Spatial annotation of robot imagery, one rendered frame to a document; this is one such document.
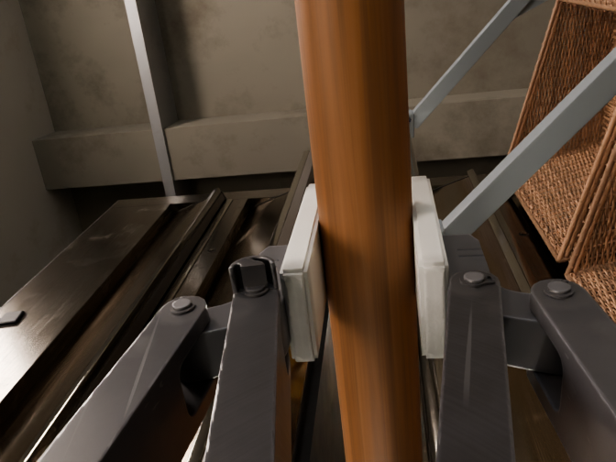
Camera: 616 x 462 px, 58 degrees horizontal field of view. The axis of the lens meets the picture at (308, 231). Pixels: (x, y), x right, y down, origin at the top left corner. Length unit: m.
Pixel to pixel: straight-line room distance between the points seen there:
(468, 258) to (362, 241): 0.03
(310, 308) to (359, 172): 0.04
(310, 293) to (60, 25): 3.60
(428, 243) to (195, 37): 3.27
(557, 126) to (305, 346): 0.42
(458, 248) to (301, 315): 0.05
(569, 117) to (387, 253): 0.39
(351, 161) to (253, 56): 3.18
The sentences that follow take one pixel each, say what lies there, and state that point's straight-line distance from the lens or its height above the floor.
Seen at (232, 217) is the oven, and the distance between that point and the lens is 1.66.
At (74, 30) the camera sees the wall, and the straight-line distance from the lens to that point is 3.68.
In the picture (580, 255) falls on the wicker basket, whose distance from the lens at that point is 1.20.
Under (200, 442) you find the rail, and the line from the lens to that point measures 0.71.
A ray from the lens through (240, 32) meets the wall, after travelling 3.34.
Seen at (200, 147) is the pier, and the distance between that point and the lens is 3.23.
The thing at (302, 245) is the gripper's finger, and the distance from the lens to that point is 0.16.
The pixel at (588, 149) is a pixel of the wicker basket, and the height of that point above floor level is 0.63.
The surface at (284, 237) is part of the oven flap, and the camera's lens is 1.12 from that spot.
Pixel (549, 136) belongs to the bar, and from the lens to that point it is 0.55.
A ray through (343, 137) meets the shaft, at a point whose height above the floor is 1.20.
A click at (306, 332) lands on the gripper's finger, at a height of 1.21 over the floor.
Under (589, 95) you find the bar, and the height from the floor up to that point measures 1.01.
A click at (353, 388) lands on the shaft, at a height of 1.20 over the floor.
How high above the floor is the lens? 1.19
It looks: 8 degrees up
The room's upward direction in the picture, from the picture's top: 93 degrees counter-clockwise
